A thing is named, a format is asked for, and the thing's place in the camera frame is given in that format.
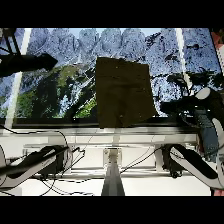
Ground heap of clothes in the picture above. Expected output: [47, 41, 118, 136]
[210, 28, 224, 69]

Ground brown garment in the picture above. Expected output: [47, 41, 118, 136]
[94, 56, 158, 130]

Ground silver frame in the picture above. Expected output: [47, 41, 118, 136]
[0, 125, 224, 197]

